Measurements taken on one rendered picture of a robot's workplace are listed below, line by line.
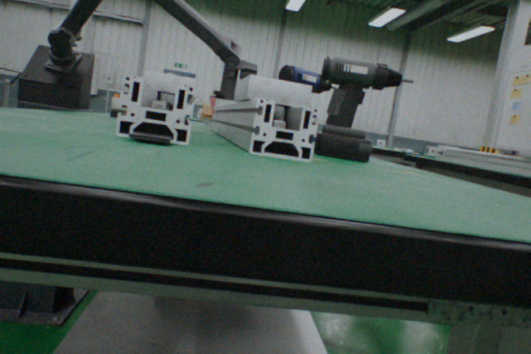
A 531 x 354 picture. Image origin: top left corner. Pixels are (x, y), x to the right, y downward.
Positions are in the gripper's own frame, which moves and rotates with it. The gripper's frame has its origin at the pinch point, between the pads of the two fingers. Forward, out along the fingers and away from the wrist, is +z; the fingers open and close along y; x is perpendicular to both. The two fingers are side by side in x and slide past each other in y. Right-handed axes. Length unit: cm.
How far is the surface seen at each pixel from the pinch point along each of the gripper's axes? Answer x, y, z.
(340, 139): -67, 19, 1
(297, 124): -85, 3, 0
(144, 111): -87, -20, 1
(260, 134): -87, -3, 2
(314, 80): -40.8, 19.3, -14.3
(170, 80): -55, -19, -6
